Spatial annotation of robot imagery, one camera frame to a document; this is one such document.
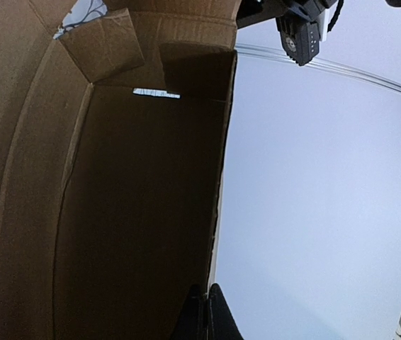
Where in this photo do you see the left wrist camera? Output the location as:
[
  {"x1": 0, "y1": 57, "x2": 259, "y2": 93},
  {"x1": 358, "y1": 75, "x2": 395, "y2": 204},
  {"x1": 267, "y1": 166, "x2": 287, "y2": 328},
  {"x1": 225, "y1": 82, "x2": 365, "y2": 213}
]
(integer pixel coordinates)
[{"x1": 276, "y1": 4, "x2": 329, "y2": 66}]

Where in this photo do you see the brown cardboard box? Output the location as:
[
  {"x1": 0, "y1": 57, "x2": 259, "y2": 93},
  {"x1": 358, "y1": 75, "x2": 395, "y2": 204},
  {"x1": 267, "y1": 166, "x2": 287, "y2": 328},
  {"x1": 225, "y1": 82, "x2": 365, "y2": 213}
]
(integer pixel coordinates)
[{"x1": 0, "y1": 1, "x2": 239, "y2": 339}]

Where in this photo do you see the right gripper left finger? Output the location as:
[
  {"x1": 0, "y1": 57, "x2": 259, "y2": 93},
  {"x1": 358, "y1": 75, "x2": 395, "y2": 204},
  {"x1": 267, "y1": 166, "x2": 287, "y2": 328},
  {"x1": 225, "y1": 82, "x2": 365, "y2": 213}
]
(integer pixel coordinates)
[{"x1": 170, "y1": 284, "x2": 207, "y2": 340}]

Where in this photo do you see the floral patterned table mat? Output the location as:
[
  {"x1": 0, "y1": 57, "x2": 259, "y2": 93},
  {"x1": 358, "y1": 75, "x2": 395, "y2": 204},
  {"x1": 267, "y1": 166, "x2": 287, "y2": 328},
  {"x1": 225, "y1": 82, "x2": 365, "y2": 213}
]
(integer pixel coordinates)
[{"x1": 53, "y1": 0, "x2": 108, "y2": 40}]

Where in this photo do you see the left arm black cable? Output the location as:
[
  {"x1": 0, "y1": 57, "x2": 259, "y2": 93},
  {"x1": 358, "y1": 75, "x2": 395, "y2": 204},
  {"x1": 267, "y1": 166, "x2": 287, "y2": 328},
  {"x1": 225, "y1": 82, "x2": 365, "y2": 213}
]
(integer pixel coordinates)
[{"x1": 326, "y1": 0, "x2": 345, "y2": 35}]

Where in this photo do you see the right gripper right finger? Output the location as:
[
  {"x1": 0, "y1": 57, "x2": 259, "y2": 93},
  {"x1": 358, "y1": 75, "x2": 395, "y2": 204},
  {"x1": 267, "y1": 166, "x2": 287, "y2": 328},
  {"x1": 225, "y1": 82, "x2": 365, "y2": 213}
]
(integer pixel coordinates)
[{"x1": 206, "y1": 283, "x2": 244, "y2": 340}]

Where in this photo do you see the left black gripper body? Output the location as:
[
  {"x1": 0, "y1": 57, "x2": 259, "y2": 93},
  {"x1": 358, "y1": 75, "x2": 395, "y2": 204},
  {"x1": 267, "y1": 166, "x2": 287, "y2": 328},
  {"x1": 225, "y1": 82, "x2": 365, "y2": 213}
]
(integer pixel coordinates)
[{"x1": 236, "y1": 0, "x2": 332, "y2": 29}]

